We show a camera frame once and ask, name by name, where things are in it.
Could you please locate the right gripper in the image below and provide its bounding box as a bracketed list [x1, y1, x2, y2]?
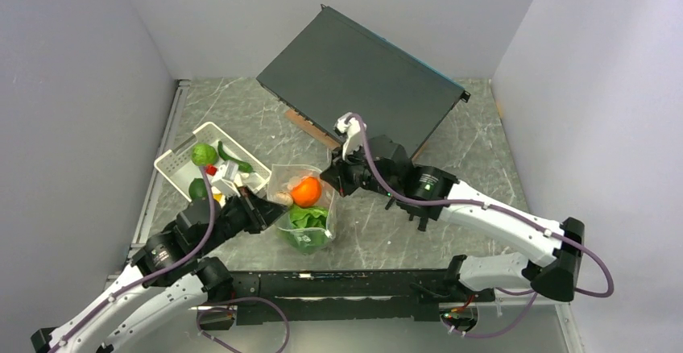
[320, 139, 399, 199]

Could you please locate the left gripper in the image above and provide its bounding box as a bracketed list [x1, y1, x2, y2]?
[197, 184, 289, 255]

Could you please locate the garlic bulb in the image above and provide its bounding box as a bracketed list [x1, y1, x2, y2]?
[272, 192, 294, 206]

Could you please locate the orange tangerine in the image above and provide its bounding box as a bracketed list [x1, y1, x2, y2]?
[290, 176, 322, 208]

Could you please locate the green lettuce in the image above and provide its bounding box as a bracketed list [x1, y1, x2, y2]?
[282, 205, 333, 255]

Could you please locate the polka dot zip bag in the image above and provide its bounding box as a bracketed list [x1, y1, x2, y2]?
[267, 164, 339, 255]

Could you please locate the green lime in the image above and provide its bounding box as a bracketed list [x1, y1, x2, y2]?
[188, 178, 209, 201]

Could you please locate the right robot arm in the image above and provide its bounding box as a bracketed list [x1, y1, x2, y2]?
[321, 136, 585, 302]

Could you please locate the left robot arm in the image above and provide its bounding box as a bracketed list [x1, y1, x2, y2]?
[31, 187, 288, 352]

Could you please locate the green chili pepper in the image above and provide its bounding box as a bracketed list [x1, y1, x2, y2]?
[217, 141, 254, 173]

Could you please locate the wooden board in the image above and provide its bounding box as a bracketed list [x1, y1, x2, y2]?
[284, 108, 428, 162]

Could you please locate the white plastic basket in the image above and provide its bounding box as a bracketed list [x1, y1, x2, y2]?
[154, 122, 271, 201]

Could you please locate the light green bumpy fruit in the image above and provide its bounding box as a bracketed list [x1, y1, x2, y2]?
[191, 143, 219, 166]

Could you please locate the dark rack server box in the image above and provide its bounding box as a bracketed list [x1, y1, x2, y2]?
[256, 6, 470, 156]

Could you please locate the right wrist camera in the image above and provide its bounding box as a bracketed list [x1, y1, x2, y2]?
[334, 112, 366, 160]

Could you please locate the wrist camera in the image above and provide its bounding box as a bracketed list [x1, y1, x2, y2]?
[334, 112, 366, 160]
[205, 160, 244, 197]

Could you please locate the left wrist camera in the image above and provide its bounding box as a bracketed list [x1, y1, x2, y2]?
[205, 160, 244, 197]

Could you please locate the aluminium side rail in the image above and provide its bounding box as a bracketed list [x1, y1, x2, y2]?
[123, 79, 192, 265]

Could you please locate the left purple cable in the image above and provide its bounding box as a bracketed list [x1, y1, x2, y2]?
[48, 166, 292, 353]

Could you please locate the purple cable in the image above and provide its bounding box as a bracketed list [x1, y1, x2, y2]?
[48, 166, 292, 353]
[346, 113, 615, 340]

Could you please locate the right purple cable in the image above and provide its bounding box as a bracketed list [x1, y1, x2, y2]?
[346, 113, 615, 340]

